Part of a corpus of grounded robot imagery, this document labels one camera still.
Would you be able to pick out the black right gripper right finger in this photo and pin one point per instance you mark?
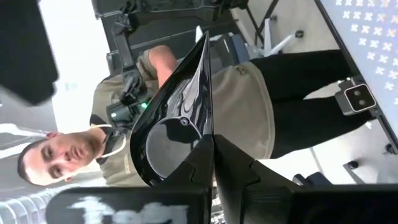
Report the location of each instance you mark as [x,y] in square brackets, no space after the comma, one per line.
[236,186]

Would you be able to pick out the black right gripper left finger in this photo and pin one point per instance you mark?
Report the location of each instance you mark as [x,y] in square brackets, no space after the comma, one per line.
[196,168]

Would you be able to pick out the black teardrop mini plate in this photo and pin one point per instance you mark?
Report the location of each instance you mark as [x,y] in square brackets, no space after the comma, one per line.
[186,93]

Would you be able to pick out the person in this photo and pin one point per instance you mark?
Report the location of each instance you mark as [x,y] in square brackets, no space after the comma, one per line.
[242,109]

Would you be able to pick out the white office chair base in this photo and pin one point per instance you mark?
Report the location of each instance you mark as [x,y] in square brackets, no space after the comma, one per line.
[281,43]

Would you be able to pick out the grey perforated metal shelf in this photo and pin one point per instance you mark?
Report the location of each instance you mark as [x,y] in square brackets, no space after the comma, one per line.
[363,21]

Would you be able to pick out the black monitor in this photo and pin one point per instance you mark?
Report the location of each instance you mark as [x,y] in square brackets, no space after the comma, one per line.
[25,46]

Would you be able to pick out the grey table-level camera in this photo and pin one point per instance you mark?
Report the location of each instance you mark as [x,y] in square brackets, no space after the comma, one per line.
[357,99]

